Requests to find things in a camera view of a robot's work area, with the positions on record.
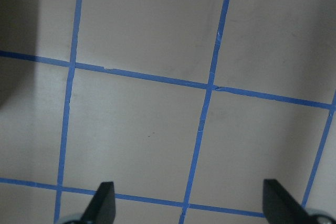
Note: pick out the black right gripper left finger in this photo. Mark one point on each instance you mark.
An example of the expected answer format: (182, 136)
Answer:
(102, 208)

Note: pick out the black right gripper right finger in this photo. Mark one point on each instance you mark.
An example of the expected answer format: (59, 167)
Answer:
(280, 207)

